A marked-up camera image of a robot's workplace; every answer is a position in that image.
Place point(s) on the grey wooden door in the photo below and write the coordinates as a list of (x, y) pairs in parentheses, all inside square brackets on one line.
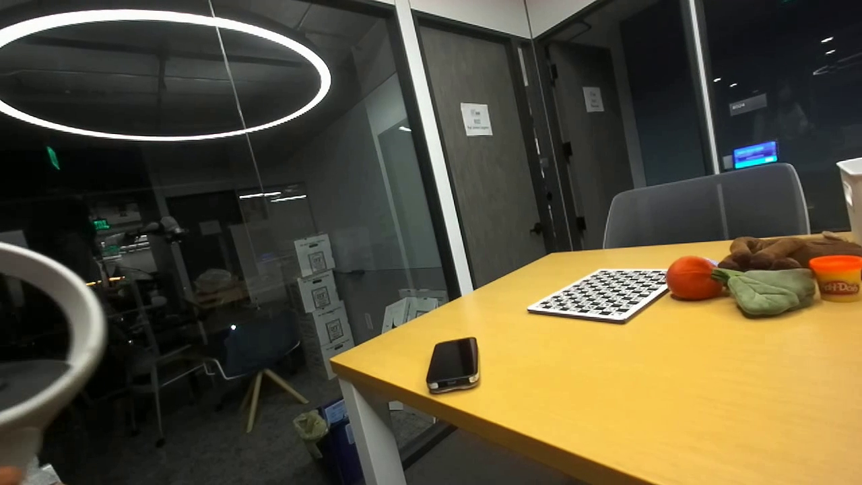
[(485, 195)]

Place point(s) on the black smartphone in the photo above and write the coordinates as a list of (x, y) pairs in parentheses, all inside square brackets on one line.
[(452, 362)]

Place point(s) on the stack of white boxes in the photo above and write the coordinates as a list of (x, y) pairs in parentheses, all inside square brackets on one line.
[(325, 303)]

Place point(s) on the checkered calibration board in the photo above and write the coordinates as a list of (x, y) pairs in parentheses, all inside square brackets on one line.
[(601, 293)]

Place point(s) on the dark grey door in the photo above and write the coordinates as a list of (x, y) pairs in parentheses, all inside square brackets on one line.
[(599, 175)]

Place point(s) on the blue chair with wooden legs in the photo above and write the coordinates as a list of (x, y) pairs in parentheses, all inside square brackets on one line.
[(259, 347)]

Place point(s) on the blue box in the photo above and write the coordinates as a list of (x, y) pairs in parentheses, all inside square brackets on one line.
[(342, 438)]

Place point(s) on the small white paper sign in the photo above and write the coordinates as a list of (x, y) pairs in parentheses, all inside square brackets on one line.
[(593, 99)]

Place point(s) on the small waste bin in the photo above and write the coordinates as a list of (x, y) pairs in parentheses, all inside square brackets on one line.
[(312, 430)]

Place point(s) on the grey office chair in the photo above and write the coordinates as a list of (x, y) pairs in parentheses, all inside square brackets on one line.
[(673, 212)]

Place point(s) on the orange plush tomato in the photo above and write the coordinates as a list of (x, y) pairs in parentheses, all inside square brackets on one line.
[(691, 277)]

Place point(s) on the blue lit screen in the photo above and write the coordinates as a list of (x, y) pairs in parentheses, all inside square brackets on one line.
[(755, 154)]

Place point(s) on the green plush leaf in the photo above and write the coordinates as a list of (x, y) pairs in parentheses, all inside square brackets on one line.
[(771, 291)]

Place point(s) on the grey room plate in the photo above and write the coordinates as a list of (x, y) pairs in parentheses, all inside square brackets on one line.
[(747, 104)]

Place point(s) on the brown plush toy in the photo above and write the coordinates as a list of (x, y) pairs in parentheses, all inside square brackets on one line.
[(781, 252)]

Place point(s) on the orange lidded dough can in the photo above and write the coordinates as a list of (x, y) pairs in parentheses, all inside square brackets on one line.
[(837, 276)]

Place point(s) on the white plastic container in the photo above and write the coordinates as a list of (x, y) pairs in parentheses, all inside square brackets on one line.
[(852, 195)]

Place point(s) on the person's hand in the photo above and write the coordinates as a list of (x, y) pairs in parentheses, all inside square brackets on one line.
[(7, 477)]

